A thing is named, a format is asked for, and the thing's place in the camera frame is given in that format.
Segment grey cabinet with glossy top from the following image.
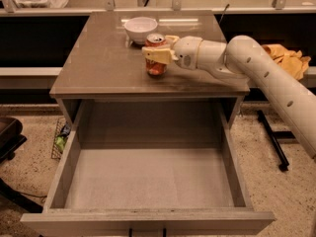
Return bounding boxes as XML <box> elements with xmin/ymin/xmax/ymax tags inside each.
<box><xmin>50</xmin><ymin>10</ymin><xmax>249</xmax><ymax>122</ymax></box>

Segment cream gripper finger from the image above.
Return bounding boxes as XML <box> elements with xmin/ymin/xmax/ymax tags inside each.
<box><xmin>142</xmin><ymin>47</ymin><xmax>178</xmax><ymax>64</ymax></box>
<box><xmin>165</xmin><ymin>36</ymin><xmax>180</xmax><ymax>44</ymax></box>

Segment black office chair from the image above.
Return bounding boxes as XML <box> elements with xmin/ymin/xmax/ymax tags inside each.
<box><xmin>0</xmin><ymin>117</ymin><xmax>42</xmax><ymax>213</ymax></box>

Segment white ceramic bowl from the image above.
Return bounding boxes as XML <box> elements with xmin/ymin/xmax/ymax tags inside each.
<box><xmin>124</xmin><ymin>17</ymin><xmax>158</xmax><ymax>44</ymax></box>

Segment black metal stand leg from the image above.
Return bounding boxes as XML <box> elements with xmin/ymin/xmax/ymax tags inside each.
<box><xmin>257</xmin><ymin>110</ymin><xmax>294</xmax><ymax>172</ymax></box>

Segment wire basket with green item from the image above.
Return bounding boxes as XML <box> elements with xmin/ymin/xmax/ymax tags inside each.
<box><xmin>51</xmin><ymin>118</ymin><xmax>71</xmax><ymax>160</ymax></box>

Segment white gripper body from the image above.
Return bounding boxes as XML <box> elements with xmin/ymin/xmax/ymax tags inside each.
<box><xmin>173</xmin><ymin>37</ymin><xmax>202</xmax><ymax>70</ymax></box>

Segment red coke can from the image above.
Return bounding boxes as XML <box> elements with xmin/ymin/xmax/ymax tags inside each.
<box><xmin>145</xmin><ymin>33</ymin><xmax>167</xmax><ymax>76</ymax></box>

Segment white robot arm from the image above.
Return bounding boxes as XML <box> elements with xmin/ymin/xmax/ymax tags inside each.
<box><xmin>142</xmin><ymin>36</ymin><xmax>316</xmax><ymax>157</ymax></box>

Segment open grey top drawer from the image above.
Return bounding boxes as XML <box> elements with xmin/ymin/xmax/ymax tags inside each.
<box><xmin>21</xmin><ymin>101</ymin><xmax>275</xmax><ymax>237</ymax></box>

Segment crumpled yellow cloth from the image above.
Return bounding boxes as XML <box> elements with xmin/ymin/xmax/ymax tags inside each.
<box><xmin>262</xmin><ymin>44</ymin><xmax>311</xmax><ymax>80</ymax></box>

